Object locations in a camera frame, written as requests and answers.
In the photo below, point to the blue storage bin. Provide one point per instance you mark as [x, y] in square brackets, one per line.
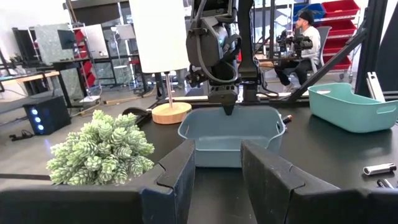
[317, 8]

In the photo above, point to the teal plastic bin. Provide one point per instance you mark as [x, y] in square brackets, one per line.
[348, 109]

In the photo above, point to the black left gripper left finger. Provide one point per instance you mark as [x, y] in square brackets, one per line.
[93, 205]

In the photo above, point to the red storage bin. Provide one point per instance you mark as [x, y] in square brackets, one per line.
[342, 28]
[340, 7]
[334, 46]
[342, 63]

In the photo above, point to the green succulent in patterned pot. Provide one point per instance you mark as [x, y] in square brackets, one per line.
[99, 149]

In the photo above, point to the silver aluminium bracket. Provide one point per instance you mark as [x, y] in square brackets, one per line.
[374, 87]

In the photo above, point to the wooden stick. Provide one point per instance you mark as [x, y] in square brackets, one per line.
[124, 99]

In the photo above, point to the wooden desk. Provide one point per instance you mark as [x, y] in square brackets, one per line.
[31, 76]

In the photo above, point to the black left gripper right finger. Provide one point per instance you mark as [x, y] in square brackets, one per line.
[311, 205]

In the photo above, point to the black box blue lights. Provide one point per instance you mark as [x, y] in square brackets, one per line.
[53, 115]

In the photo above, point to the green marbled panel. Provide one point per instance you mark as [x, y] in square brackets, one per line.
[53, 43]

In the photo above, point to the blue plastic bin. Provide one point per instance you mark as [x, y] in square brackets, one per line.
[217, 149]

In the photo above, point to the silver black Energizer battery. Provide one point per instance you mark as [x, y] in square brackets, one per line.
[379, 169]

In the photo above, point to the grey office chair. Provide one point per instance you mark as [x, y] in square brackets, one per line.
[325, 40]

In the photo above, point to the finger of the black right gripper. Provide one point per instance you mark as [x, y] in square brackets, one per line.
[231, 109]
[226, 109]

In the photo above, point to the person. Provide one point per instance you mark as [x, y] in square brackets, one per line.
[311, 40]

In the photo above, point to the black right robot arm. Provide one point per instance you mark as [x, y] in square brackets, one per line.
[247, 37]

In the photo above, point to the white shade wooden base lamp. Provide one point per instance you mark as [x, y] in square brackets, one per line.
[158, 37]

